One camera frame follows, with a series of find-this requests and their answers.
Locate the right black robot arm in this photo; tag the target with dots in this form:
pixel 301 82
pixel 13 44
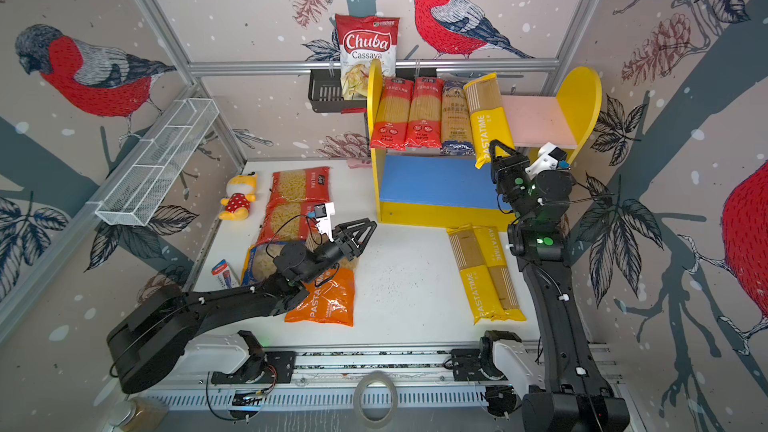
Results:
pixel 572 395

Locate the glass jar with lid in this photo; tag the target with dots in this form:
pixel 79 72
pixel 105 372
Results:
pixel 137 414

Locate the yellow shelf pink blue boards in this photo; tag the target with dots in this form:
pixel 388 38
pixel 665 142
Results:
pixel 449 191

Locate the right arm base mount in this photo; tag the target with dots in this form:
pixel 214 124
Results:
pixel 477 364

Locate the red macaroni bag far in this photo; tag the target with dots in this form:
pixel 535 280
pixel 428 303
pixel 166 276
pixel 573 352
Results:
pixel 302 185

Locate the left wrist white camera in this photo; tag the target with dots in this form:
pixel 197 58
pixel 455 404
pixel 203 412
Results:
pixel 322 216

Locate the black wire wall basket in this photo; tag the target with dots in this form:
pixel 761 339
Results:
pixel 325 93

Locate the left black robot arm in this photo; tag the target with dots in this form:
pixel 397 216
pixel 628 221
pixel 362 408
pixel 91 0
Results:
pixel 147 344

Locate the red Chuba cassava chips bag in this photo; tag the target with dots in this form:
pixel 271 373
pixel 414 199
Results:
pixel 361 41

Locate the clear tape roll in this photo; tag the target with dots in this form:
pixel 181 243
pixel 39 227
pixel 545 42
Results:
pixel 375 400

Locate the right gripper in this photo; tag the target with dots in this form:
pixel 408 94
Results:
pixel 513 169

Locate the red macaroni bag near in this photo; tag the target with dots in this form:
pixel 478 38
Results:
pixel 287 222

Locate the yellow plush toy red dress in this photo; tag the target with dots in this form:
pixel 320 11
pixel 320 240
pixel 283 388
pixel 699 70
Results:
pixel 240 194

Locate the yellow Pastatime spaghetti bag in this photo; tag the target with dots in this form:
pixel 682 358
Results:
pixel 499 299
pixel 471 268
pixel 487 117

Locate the dark blue spaghetti bag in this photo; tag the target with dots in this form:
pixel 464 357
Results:
pixel 456 132

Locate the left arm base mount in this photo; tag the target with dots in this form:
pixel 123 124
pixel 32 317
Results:
pixel 260 366

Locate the red spaghetti bag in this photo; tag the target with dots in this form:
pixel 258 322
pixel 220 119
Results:
pixel 390 125
pixel 424 123

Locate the orange Pastatime macaroni bag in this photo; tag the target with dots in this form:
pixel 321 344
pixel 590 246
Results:
pixel 331 298

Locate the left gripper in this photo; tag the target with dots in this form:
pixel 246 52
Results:
pixel 348 246

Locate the blue macaroni bag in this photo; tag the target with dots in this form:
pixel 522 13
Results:
pixel 259 265

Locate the white mesh wall shelf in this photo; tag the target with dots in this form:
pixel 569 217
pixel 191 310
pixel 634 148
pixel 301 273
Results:
pixel 140 191

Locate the red macaroni bag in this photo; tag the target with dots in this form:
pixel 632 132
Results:
pixel 302 185
pixel 287 222

